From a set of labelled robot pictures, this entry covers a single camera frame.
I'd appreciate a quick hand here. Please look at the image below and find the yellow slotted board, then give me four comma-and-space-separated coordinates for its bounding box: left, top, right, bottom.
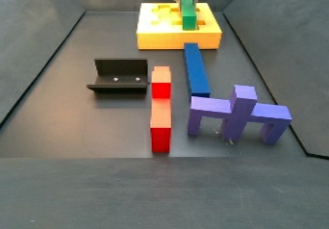
136, 3, 221, 50

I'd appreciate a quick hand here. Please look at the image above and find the blue long bar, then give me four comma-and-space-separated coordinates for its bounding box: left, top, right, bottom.
183, 43, 211, 97

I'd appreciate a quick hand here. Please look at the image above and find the purple cross-shaped block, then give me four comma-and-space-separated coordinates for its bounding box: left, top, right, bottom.
187, 85, 291, 144

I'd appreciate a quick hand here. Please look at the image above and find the green long bar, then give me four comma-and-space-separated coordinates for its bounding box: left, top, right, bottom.
180, 0, 196, 30

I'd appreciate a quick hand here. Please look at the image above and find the red cross-shaped block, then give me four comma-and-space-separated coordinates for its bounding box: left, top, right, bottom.
149, 66, 172, 153

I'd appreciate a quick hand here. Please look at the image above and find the black angled bracket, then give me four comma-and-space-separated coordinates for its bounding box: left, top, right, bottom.
85, 58, 148, 93

